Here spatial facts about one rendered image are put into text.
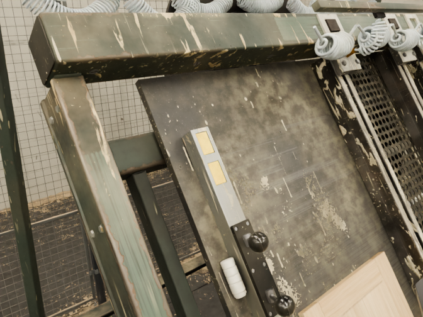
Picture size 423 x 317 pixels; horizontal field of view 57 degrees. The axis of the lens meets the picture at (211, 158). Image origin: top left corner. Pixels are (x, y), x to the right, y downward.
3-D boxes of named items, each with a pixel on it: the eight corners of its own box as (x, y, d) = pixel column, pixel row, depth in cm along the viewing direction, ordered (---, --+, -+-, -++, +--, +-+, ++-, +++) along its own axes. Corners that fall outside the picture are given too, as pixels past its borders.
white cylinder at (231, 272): (216, 263, 81) (231, 299, 80) (225, 261, 79) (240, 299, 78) (227, 257, 83) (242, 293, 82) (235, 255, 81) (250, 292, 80)
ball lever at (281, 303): (264, 307, 80) (282, 322, 67) (257, 289, 81) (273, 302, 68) (281, 299, 81) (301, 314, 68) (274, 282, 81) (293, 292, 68)
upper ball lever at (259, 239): (242, 251, 82) (255, 256, 68) (235, 234, 82) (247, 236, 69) (258, 244, 82) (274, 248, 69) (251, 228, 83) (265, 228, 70)
